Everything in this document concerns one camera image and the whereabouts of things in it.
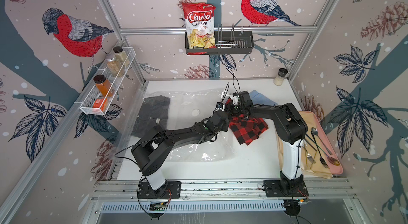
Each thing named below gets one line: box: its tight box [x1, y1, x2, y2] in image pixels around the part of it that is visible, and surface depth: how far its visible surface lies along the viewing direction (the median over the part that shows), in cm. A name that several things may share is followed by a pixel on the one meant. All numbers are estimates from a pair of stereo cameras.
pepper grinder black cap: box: [277, 67, 288, 77], surface depth 113 cm
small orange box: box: [92, 98, 108, 112], surface depth 68 cm
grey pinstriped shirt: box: [131, 95, 171, 139], surface depth 102 cm
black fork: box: [310, 131, 330, 169], surface depth 84 cm
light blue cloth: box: [249, 89, 279, 106], surface depth 112 cm
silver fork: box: [302, 144, 317, 165], surface depth 83 cm
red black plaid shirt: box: [226, 98, 269, 146], surface depth 93 cm
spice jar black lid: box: [113, 46, 124, 54], surface depth 82 cm
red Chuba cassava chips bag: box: [182, 2, 217, 56], surface depth 84 cm
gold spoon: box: [316, 143, 340, 166], surface depth 82 cm
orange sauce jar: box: [93, 74, 114, 98], surface depth 69 cm
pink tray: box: [299, 110, 344, 175], surface depth 86 cm
